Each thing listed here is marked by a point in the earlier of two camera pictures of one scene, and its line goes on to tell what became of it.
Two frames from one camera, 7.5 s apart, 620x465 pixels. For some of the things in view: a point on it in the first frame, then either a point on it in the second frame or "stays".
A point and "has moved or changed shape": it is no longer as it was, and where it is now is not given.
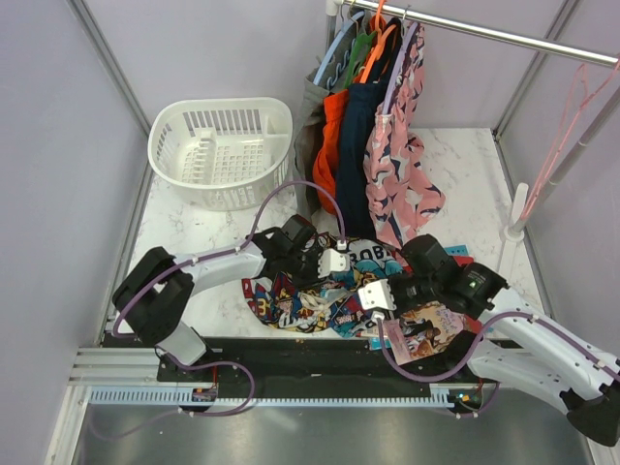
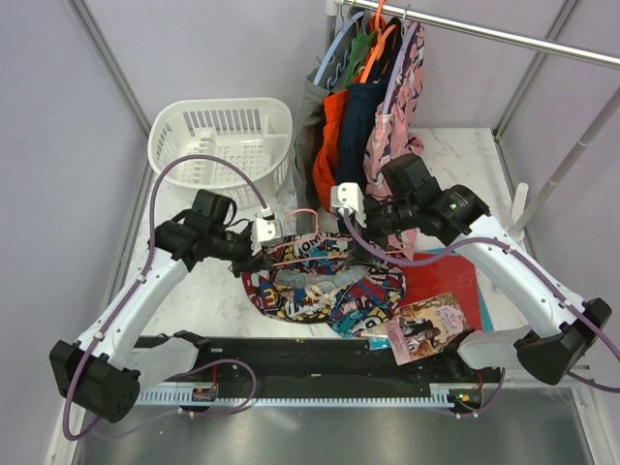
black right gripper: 400,309 -> 368,232
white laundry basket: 226,153 stays
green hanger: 361,46 stays
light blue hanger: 353,16 stays
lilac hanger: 393,73 stays
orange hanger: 380,43 stays
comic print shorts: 324,305 has moved or changed shape
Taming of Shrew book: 421,330 stays
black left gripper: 313,278 -> 249,263
